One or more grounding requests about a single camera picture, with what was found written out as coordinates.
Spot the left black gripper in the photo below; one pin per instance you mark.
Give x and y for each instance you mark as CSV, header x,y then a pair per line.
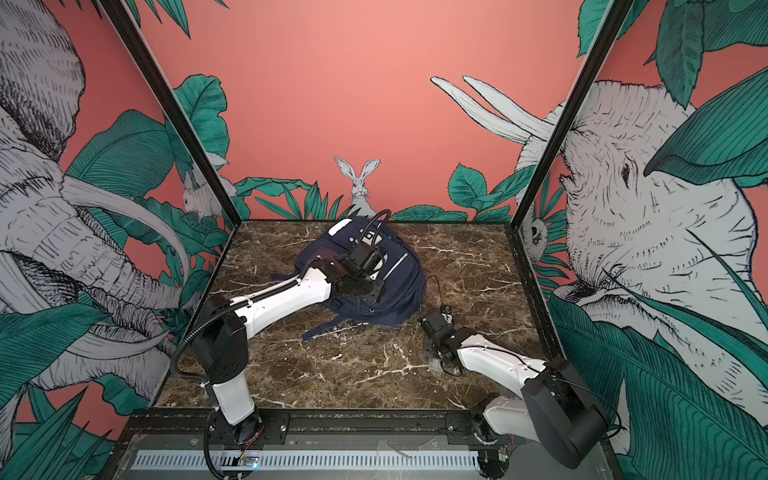
x,y
378,292

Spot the left black frame post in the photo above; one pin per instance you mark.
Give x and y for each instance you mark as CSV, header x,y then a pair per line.
x,y
128,31

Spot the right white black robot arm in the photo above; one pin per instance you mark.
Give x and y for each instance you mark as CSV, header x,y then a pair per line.
x,y
551,404

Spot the clear plastic small case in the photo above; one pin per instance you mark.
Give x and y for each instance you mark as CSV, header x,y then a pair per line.
x,y
436,366

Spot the black frame post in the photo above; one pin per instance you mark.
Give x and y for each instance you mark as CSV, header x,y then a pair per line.
x,y
612,22
128,31

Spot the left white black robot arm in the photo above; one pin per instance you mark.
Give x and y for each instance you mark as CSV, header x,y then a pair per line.
x,y
215,353

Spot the navy blue student backpack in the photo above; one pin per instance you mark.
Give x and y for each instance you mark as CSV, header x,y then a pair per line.
x,y
404,280

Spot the white perforated cable duct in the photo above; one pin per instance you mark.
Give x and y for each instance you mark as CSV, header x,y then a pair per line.
x,y
283,460

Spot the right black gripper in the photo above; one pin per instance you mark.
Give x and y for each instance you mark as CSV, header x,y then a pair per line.
x,y
428,344

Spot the black front mounting rail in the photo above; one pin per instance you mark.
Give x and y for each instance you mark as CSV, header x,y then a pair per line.
x,y
354,423

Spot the right black frame post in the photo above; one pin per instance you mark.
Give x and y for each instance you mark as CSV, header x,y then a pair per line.
x,y
612,22

